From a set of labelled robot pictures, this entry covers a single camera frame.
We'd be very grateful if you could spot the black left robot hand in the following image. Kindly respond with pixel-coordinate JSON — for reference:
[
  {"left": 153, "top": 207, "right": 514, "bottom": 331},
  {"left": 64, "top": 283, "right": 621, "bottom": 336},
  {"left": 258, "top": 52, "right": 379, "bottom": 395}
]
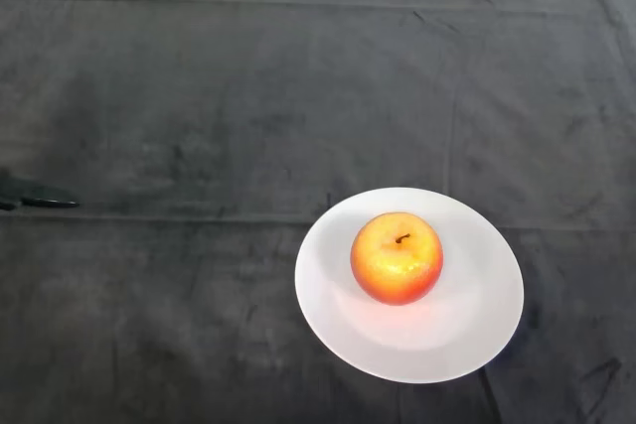
[{"left": 0, "top": 168, "right": 80, "bottom": 212}]

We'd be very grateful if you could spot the red yellow apple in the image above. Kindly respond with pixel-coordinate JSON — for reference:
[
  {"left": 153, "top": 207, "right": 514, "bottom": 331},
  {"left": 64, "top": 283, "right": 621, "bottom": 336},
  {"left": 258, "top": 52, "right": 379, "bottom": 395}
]
[{"left": 350, "top": 212, "right": 444, "bottom": 307}]

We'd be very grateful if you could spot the white round plate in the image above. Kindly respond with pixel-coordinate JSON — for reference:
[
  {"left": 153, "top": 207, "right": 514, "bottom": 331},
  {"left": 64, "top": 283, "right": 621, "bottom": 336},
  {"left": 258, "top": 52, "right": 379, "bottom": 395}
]
[{"left": 293, "top": 187, "right": 526, "bottom": 385}]

